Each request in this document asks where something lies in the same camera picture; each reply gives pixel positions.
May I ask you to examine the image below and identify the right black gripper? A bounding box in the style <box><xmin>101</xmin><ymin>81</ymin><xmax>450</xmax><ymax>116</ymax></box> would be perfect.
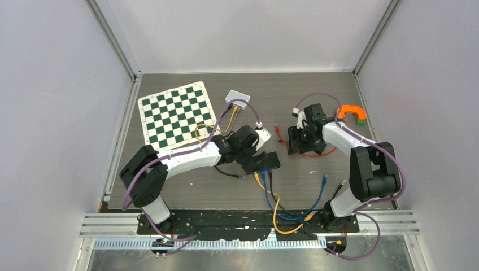
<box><xmin>288</xmin><ymin>125</ymin><xmax>319</xmax><ymax>155</ymax></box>

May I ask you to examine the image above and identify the black network switch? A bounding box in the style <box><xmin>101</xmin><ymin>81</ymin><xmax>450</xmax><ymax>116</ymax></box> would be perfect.
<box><xmin>247</xmin><ymin>151</ymin><xmax>281</xmax><ymax>175</ymax></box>

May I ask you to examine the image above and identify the red ethernet cable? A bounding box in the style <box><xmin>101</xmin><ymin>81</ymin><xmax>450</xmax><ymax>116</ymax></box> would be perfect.
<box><xmin>275</xmin><ymin>125</ymin><xmax>338</xmax><ymax>158</ymax></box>

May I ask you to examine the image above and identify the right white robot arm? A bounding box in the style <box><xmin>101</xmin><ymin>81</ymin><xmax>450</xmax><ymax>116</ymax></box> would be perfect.
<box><xmin>288</xmin><ymin>103</ymin><xmax>402</xmax><ymax>232</ymax></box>

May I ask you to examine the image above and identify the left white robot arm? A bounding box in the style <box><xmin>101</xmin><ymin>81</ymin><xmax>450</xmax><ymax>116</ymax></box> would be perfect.
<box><xmin>119</xmin><ymin>125</ymin><xmax>271</xmax><ymax>234</ymax></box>

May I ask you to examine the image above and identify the orange arch toy block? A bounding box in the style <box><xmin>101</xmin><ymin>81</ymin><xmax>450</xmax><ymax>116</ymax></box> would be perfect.
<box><xmin>336</xmin><ymin>104</ymin><xmax>367</xmax><ymax>121</ymax></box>

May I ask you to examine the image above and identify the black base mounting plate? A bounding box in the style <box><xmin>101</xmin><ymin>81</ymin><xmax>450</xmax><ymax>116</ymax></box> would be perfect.
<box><xmin>156</xmin><ymin>209</ymin><xmax>359</xmax><ymax>241</ymax></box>

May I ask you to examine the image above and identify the white router box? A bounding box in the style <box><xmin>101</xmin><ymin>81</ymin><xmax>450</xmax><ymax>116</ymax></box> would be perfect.
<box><xmin>225</xmin><ymin>90</ymin><xmax>251</xmax><ymax>110</ymax></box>

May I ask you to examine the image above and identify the green white chessboard mat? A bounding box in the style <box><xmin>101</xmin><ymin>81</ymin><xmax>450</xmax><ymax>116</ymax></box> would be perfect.
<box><xmin>137</xmin><ymin>81</ymin><xmax>217</xmax><ymax>150</ymax></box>

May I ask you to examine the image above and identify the yellow ethernet cable on switch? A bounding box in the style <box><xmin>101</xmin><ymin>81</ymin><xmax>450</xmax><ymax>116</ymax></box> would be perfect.
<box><xmin>254</xmin><ymin>172</ymin><xmax>315</xmax><ymax>235</ymax></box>

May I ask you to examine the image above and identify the blue ethernet cable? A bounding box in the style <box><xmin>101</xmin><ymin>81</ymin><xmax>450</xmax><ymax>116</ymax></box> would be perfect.
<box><xmin>261</xmin><ymin>170</ymin><xmax>329</xmax><ymax>222</ymax></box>

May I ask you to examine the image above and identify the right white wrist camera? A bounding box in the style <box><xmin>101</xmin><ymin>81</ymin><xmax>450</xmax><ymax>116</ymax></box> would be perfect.
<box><xmin>292</xmin><ymin>107</ymin><xmax>308</xmax><ymax>129</ymax></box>

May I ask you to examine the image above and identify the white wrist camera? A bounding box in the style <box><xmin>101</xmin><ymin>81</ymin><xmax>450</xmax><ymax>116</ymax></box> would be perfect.
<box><xmin>292</xmin><ymin>107</ymin><xmax>308</xmax><ymax>129</ymax></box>
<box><xmin>255</xmin><ymin>128</ymin><xmax>271</xmax><ymax>147</ymax></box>

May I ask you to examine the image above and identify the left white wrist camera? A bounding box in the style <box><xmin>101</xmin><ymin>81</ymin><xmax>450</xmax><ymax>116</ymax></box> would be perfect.
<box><xmin>255</xmin><ymin>128</ymin><xmax>271</xmax><ymax>147</ymax></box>

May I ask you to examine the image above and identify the yellow ethernet cable on router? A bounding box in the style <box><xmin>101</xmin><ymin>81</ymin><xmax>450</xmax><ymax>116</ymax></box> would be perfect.
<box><xmin>194</xmin><ymin>106</ymin><xmax>240</xmax><ymax>145</ymax></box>

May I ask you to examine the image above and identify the black ethernet cable on router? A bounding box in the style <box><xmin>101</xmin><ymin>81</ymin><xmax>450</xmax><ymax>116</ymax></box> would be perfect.
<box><xmin>213</xmin><ymin>104</ymin><xmax>246</xmax><ymax>180</ymax></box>

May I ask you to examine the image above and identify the aluminium frame rail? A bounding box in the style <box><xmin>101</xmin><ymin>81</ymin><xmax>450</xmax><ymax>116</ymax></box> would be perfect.
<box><xmin>80</xmin><ymin>209</ymin><xmax>420</xmax><ymax>240</ymax></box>

